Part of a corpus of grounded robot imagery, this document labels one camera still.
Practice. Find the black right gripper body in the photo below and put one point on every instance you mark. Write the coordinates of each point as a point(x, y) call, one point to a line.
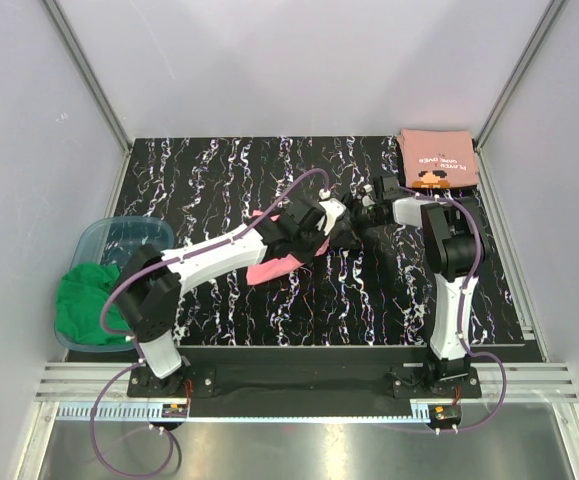
point(361, 218)

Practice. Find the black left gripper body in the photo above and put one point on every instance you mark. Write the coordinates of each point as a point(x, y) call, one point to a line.
point(307, 245)

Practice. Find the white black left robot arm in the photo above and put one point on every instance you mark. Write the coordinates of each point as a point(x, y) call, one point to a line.
point(152, 282)

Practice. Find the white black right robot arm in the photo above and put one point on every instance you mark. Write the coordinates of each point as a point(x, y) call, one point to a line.
point(454, 251)

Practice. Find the folded dusty pink printed t-shirt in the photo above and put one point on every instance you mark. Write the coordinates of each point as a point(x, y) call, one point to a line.
point(438, 159)

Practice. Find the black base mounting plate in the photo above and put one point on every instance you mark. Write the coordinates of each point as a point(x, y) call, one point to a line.
point(313, 376)

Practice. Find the teal plastic bin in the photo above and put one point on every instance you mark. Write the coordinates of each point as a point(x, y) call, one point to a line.
point(112, 241)

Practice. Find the green t-shirt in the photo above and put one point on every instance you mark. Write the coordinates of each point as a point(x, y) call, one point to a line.
point(81, 295)

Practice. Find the right aluminium frame post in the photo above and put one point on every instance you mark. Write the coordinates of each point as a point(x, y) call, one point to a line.
point(537, 39)

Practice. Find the aluminium frame post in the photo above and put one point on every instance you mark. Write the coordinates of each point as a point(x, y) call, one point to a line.
point(77, 54)
point(537, 39)

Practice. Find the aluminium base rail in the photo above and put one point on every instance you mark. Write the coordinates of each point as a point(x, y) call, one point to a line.
point(548, 382)

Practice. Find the white slotted cable duct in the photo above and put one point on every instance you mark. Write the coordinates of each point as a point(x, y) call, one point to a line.
point(208, 412)

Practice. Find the left aluminium frame post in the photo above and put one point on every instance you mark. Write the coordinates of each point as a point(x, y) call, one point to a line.
point(77, 54)

